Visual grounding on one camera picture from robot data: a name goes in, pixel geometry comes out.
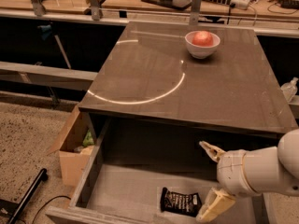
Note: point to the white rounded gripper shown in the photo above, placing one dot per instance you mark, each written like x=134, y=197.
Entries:
x=231, y=171

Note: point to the black rxbar chocolate wrapper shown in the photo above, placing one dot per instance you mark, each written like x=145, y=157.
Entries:
x=183, y=204

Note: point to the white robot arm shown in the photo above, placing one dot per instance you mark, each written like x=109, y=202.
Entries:
x=274, y=169

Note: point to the open grey top drawer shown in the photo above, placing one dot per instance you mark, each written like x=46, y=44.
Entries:
x=132, y=160

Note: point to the grey cabinet with counter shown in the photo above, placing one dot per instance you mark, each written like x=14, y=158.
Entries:
x=163, y=100

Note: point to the clear plastic bottle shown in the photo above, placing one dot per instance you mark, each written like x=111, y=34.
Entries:
x=289, y=89

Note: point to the white ceramic bowl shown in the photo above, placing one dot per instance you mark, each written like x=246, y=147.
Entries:
x=200, y=52

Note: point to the green item in box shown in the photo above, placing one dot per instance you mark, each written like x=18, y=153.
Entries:
x=88, y=140

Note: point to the red apple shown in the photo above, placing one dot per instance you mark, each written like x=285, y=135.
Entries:
x=203, y=38

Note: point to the brown cardboard box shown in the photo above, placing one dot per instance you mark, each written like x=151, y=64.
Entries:
x=70, y=137

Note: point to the black tube on floor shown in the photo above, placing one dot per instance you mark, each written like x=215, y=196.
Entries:
x=42, y=176

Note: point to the grey metal rail beam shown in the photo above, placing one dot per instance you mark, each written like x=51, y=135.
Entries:
x=47, y=76

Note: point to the right metal bracket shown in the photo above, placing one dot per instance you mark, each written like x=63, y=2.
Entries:
x=195, y=10

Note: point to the metal bracket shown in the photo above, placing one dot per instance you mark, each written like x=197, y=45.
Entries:
x=38, y=8
x=95, y=10
x=195, y=10

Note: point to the middle metal bracket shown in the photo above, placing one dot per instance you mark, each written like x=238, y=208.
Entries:
x=95, y=10

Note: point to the left metal bracket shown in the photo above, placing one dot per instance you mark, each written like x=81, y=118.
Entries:
x=38, y=8

